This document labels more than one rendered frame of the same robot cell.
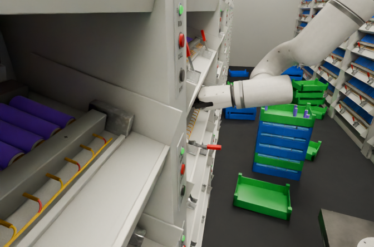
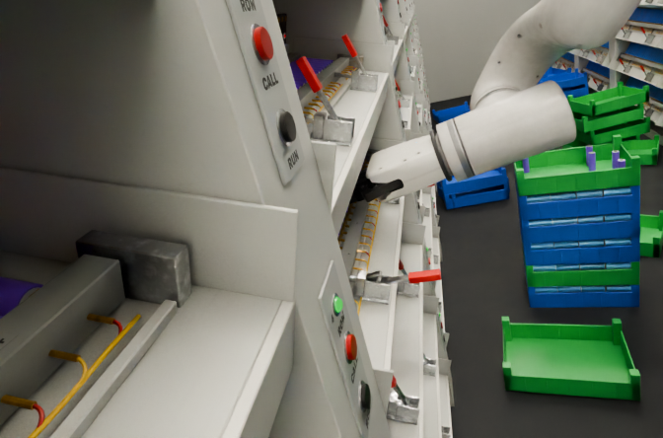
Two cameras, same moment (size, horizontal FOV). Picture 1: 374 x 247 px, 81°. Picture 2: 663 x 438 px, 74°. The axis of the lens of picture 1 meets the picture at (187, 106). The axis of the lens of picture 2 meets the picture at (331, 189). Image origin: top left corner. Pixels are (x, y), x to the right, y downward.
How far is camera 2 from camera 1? 0.06 m
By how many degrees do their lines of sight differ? 5
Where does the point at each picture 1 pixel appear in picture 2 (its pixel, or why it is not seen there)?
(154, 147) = (255, 314)
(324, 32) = not seen: outside the picture
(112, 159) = (143, 371)
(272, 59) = (510, 55)
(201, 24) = (344, 26)
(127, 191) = not seen: outside the picture
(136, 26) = (132, 30)
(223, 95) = (420, 160)
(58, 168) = not seen: outside the picture
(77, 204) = not seen: outside the picture
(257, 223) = (569, 420)
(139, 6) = not seen: outside the picture
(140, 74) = (176, 144)
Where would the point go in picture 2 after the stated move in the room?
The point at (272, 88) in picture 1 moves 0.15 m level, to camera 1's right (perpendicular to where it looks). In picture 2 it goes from (524, 116) to (650, 86)
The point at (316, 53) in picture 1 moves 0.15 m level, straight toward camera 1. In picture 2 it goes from (606, 14) to (606, 36)
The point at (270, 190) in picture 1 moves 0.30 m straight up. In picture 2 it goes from (581, 340) to (576, 250)
